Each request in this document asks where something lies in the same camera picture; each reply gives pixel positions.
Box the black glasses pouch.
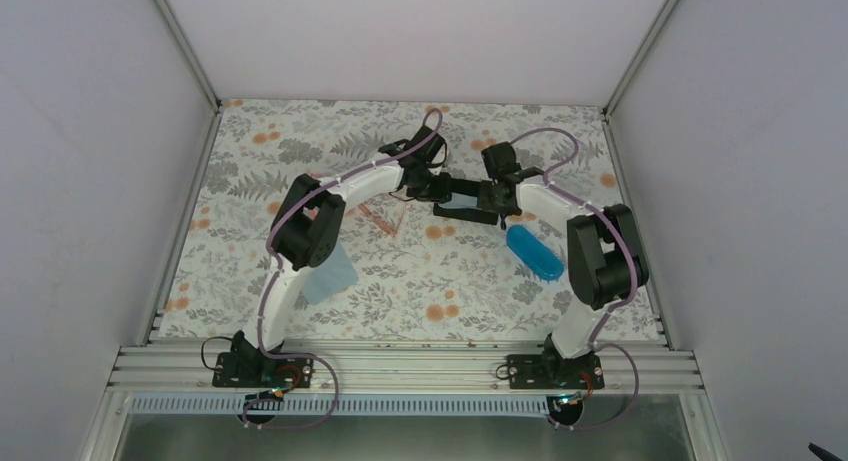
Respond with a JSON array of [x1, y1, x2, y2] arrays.
[[432, 174, 499, 226]]

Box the pink transparent sunglasses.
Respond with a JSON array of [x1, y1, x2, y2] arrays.
[[358, 204, 408, 238]]

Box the light blue cleaning cloth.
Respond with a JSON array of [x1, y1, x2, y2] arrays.
[[436, 193, 478, 210]]

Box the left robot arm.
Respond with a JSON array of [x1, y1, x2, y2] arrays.
[[214, 129, 449, 386]]

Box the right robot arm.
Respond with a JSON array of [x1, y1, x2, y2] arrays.
[[477, 143, 649, 388]]

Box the floral table mat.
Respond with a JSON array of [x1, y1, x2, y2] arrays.
[[158, 99, 621, 341]]

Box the light blue cloth left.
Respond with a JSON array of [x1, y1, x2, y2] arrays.
[[301, 244, 359, 305]]

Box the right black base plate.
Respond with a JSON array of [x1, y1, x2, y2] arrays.
[[506, 352, 605, 390]]

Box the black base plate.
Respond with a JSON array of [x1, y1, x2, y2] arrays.
[[211, 352, 314, 390], [506, 352, 605, 390]]

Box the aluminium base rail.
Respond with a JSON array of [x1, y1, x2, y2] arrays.
[[107, 342, 704, 410]]

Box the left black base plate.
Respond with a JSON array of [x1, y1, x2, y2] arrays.
[[211, 352, 314, 390]]

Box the white slotted cable duct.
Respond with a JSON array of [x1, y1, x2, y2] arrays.
[[127, 393, 551, 417]]

